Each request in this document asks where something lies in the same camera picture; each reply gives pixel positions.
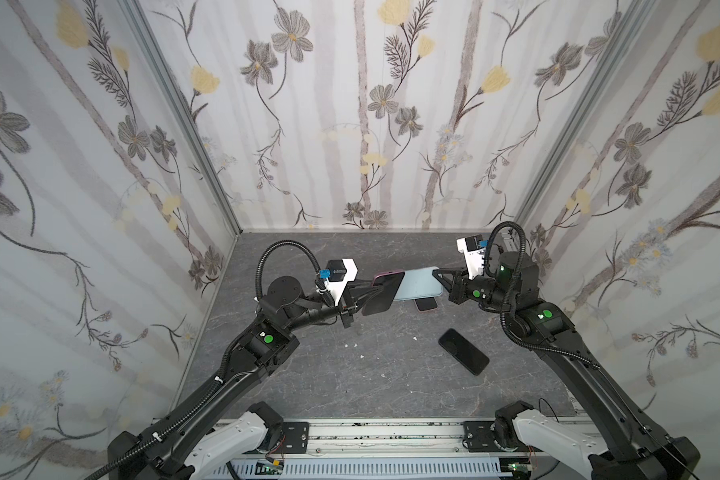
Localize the black phone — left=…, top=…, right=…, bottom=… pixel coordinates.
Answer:
left=438, top=329, right=489, bottom=376
left=362, top=271, right=405, bottom=316

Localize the light blue phone case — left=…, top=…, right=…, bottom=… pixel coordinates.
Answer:
left=394, top=266, right=443, bottom=302

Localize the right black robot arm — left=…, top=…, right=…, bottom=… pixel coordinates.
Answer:
left=432, top=221, right=701, bottom=479

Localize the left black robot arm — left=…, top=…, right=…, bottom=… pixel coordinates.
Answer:
left=90, top=240, right=399, bottom=479

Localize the phone in pink case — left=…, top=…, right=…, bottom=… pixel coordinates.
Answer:
left=414, top=297, right=438, bottom=312

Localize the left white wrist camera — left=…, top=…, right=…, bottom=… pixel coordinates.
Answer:
left=316, top=258, right=358, bottom=306

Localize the aluminium mounting rail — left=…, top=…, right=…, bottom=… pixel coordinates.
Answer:
left=203, top=418, right=601, bottom=463

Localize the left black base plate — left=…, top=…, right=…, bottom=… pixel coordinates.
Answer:
left=274, top=422, right=310, bottom=455

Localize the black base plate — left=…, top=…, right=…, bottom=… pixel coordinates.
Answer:
left=274, top=422, right=310, bottom=455
left=462, top=421, right=499, bottom=453

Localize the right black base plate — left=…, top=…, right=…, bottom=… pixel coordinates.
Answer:
left=462, top=421, right=499, bottom=453

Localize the white slotted cable duct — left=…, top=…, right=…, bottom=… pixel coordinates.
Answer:
left=231, top=457, right=512, bottom=479

